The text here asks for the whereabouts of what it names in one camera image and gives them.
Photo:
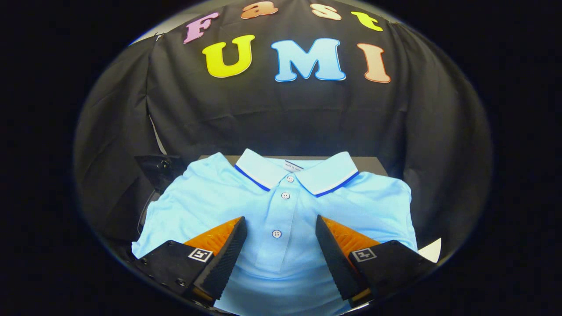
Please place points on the white paper sheet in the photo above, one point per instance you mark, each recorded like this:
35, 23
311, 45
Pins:
432, 251

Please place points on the dark washing machine lid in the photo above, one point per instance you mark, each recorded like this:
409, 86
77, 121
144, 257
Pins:
158, 169

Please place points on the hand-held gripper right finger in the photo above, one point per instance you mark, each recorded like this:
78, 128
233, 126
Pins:
336, 259

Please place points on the light blue polo shirt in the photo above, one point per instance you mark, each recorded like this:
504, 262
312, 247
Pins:
219, 197

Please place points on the black backdrop cloth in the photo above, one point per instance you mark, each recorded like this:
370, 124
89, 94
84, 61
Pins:
285, 118

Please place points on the beige cabinet with dark edge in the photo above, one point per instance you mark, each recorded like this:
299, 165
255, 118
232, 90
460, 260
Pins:
371, 166

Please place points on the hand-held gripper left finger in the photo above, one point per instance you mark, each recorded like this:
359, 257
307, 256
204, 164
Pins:
228, 254

